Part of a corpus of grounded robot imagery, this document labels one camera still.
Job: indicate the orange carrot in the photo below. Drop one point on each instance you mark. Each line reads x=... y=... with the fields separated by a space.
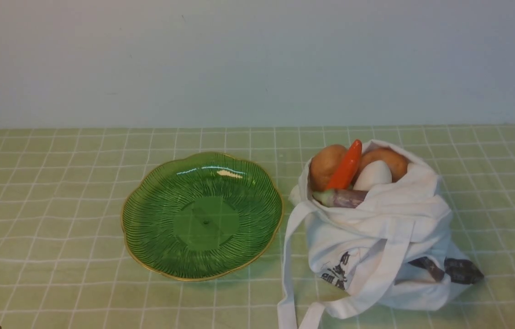
x=346 y=170

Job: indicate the white cloth bag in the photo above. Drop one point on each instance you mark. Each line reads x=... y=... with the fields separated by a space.
x=394 y=249

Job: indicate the brown potato left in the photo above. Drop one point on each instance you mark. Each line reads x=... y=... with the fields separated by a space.
x=324 y=164

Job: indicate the green glass plate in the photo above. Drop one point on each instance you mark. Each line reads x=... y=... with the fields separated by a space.
x=202 y=217

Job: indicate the purple eggplant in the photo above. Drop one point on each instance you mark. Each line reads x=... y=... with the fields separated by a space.
x=340 y=198

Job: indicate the white egg-shaped vegetable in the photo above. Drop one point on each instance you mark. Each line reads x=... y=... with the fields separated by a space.
x=375 y=173

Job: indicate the green checked tablecloth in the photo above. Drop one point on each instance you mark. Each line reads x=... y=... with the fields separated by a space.
x=63 y=263

